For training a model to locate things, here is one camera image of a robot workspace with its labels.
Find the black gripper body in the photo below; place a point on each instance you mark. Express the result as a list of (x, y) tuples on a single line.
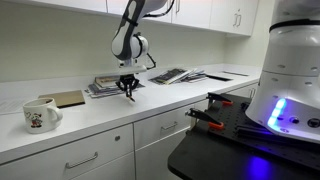
[(127, 80)]

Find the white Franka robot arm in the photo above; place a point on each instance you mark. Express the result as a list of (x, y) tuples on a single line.
[(290, 66)]

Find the white mug with cartoon print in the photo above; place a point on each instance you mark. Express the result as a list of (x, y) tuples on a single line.
[(40, 116)]

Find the dark hardcover book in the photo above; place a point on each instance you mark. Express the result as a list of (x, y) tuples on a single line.
[(106, 81)]

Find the pile of magazines under book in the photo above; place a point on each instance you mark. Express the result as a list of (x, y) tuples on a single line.
[(103, 92)]

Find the fanned dark magazine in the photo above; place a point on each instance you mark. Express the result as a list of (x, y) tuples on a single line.
[(171, 76)]

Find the narrow white drawer front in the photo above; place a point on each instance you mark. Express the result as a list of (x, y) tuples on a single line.
[(156, 125)]

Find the round drawer lock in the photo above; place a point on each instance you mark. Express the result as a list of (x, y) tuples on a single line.
[(117, 137)]

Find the brown flat notebook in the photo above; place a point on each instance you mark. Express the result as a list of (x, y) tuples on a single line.
[(65, 97)]

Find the fanned magazines with colourful covers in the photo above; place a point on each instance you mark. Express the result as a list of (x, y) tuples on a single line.
[(196, 77)]

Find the white lower cabinet door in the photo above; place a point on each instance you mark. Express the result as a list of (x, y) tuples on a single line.
[(153, 160)]

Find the black flat sheet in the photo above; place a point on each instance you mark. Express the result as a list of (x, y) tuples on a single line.
[(218, 78)]

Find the wide white drawer front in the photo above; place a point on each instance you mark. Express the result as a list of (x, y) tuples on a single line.
[(50, 156)]

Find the thin grey strip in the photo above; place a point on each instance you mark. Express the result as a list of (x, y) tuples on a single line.
[(235, 73)]

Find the black cart table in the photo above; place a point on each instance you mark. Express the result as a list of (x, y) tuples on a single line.
[(206, 160)]

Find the black perforated mounting board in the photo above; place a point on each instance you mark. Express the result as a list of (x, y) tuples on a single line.
[(233, 123)]

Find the white corner cabinet front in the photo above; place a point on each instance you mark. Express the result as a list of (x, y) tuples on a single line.
[(241, 90)]

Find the white paper sheet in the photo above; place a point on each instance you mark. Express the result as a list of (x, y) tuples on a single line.
[(10, 106)]

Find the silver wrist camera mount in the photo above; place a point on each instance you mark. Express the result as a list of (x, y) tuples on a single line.
[(133, 69)]

